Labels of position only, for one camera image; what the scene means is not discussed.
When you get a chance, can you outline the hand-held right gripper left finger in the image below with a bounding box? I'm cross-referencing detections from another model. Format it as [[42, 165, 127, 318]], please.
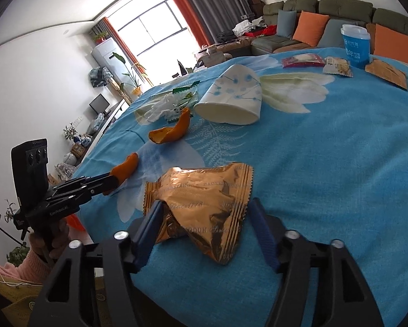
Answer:
[[27, 201, 165, 327]]

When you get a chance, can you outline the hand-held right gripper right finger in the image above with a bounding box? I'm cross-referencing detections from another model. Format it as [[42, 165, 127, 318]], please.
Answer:
[[251, 197, 385, 327]]

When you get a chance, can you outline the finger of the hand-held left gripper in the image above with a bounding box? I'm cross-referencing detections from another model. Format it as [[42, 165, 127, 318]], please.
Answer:
[[67, 176, 119, 205], [50, 172, 113, 195]]

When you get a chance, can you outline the small orange peel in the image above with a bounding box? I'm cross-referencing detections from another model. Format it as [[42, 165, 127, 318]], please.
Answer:
[[109, 153, 139, 184]]

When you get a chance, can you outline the gold foil snack wrapper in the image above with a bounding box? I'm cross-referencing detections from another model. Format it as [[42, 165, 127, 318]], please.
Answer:
[[143, 162, 254, 265]]

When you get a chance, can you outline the white tissue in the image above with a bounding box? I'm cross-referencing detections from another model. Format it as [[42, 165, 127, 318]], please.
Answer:
[[146, 93, 182, 123]]

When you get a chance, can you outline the white blue-dotted paper cup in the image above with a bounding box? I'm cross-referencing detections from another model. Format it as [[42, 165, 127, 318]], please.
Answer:
[[194, 64, 262, 125]]

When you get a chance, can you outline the pink sleeved left forearm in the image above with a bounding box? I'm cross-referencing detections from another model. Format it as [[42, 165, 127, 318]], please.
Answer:
[[3, 245, 56, 285]]

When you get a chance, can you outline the person's left hand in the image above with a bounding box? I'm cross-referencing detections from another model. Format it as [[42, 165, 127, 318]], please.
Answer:
[[49, 215, 72, 264]]

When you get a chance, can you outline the orange plastic item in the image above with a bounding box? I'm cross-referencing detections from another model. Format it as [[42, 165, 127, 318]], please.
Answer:
[[66, 213, 87, 234]]

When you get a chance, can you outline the clear plastic bag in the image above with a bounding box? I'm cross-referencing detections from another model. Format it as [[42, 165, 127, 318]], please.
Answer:
[[88, 113, 106, 133]]

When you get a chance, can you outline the white and black TV cabinet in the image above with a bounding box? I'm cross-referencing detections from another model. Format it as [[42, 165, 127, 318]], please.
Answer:
[[47, 99, 130, 184]]

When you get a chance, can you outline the black monitor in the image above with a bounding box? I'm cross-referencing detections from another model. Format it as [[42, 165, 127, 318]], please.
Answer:
[[89, 94, 111, 114]]

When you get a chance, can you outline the green leafy plant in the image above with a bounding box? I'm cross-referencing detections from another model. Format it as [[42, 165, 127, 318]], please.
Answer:
[[7, 243, 31, 267]]

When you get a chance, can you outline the blue floral blanket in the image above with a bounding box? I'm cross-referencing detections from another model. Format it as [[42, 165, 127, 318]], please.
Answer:
[[69, 46, 408, 327]]

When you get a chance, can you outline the large orange peel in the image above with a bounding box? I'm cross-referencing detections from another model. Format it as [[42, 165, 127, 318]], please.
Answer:
[[148, 107, 192, 144]]

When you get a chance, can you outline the cloth-covered standing fan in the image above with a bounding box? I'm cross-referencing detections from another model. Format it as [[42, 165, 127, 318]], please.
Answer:
[[89, 66, 112, 88]]

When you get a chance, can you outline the tall plant in yellow pot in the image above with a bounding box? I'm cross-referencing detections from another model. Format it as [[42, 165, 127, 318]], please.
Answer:
[[112, 52, 147, 96]]

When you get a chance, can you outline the yellow cloth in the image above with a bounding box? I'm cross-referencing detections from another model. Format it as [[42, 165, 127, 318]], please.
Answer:
[[0, 269, 44, 314]]

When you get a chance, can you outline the white standing air conditioner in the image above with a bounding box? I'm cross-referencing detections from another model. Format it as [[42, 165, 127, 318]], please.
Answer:
[[91, 39, 126, 86]]

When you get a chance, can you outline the clear green-edged wrapper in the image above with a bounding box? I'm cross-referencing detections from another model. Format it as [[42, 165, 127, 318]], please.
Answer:
[[168, 81, 201, 123]]

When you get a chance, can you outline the narrow orange curtain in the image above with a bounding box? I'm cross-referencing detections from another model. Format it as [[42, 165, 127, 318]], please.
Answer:
[[102, 17, 153, 87]]

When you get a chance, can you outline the black-framed window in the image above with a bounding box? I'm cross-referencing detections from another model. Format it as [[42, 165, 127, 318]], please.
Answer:
[[117, 2, 205, 55]]

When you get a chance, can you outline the red snack packet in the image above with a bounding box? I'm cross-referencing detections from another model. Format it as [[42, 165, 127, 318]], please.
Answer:
[[282, 53, 327, 69]]

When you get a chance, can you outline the white and yellow snack packet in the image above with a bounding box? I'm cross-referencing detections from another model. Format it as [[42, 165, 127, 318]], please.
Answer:
[[323, 56, 354, 77]]

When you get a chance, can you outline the brown leather ottoman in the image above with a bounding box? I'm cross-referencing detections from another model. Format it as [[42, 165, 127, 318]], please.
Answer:
[[197, 36, 254, 58]]

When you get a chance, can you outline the wide orange curtain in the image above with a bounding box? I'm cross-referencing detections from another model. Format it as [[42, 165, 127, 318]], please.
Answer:
[[162, 0, 211, 46]]

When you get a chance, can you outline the orange snack packet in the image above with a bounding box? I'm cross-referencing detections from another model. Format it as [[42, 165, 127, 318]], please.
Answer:
[[365, 58, 408, 91]]

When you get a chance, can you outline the red cloth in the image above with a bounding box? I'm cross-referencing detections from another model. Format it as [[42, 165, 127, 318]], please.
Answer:
[[245, 25, 278, 38]]

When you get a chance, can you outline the blue cup with white lid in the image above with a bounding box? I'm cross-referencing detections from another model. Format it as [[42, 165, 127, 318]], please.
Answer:
[[340, 25, 371, 69]]

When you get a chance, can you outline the pile of white clothes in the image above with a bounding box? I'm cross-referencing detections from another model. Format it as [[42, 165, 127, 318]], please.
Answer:
[[233, 15, 266, 36]]

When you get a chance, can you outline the large blue cushion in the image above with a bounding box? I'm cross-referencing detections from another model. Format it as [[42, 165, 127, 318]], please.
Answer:
[[316, 19, 354, 49]]

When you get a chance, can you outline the orange cushion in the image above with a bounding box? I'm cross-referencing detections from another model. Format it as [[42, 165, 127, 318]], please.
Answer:
[[372, 24, 408, 69], [293, 11, 330, 47]]

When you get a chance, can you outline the small blue cushion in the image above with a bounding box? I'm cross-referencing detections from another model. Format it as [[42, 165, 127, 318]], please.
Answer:
[[277, 10, 297, 39]]

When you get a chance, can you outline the wide grey curtain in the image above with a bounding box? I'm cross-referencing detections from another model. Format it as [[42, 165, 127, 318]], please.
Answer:
[[175, 0, 264, 41]]

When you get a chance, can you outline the dark brown box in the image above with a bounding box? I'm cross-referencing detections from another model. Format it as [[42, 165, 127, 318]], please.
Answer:
[[248, 0, 266, 17]]

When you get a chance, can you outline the green and brown sofa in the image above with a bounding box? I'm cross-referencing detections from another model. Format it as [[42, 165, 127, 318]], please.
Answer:
[[250, 0, 408, 69]]

